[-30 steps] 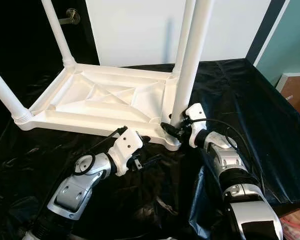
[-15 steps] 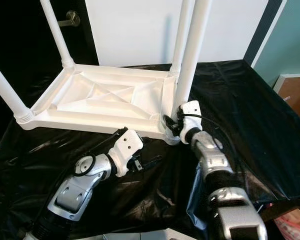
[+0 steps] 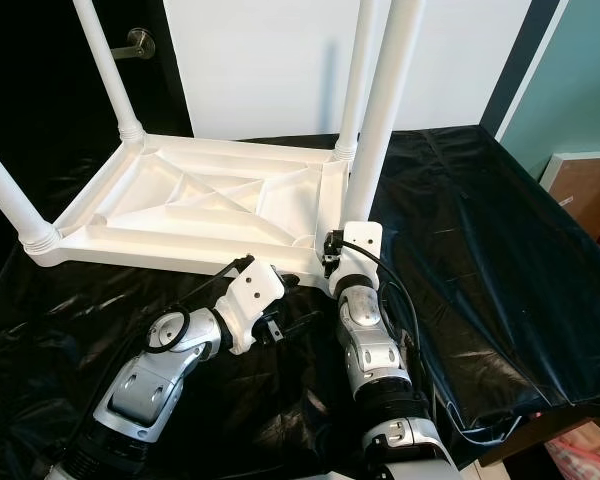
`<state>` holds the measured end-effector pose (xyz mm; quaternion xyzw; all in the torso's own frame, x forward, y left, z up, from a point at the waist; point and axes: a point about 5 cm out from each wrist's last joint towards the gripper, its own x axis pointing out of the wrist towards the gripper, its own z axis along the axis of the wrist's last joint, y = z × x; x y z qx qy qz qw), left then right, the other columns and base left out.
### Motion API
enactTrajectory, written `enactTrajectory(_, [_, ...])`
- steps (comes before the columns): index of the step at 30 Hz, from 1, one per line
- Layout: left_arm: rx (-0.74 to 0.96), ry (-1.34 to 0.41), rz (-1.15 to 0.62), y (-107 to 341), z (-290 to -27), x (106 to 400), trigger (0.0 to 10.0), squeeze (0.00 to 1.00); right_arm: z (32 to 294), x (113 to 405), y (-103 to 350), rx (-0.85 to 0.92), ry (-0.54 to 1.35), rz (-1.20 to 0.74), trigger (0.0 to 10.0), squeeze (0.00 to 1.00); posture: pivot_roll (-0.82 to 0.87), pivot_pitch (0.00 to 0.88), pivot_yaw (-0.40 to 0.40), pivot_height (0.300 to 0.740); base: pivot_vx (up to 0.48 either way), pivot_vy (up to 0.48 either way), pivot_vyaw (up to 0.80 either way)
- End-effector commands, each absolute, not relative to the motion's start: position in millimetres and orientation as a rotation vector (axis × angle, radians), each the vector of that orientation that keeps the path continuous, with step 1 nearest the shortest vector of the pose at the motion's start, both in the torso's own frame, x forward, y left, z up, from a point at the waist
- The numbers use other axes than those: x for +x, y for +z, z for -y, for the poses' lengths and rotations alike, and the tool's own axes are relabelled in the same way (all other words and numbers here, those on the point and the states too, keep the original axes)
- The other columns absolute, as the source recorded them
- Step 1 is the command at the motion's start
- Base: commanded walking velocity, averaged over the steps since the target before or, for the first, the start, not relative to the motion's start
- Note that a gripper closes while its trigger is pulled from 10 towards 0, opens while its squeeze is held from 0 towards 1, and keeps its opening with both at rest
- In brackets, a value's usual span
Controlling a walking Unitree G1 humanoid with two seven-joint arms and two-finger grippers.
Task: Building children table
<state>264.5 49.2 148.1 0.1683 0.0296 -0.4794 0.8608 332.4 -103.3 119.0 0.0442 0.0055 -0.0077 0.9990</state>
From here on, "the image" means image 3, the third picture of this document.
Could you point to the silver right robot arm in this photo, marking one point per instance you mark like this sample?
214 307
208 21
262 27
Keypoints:
380 360

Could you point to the red object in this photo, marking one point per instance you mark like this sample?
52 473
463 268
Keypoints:
590 455

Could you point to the dark grey window frame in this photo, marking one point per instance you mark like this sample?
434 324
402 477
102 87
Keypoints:
520 60

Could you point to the black plastic table cover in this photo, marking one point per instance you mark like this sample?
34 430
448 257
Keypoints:
60 350

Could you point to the black door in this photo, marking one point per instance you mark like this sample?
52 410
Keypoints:
40 60

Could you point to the white plastic table top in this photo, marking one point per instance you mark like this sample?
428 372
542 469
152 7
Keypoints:
190 250

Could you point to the white plastic table leg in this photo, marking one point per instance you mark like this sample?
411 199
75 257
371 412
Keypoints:
358 70
15 200
105 70
385 100

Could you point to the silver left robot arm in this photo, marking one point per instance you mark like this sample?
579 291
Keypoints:
150 390

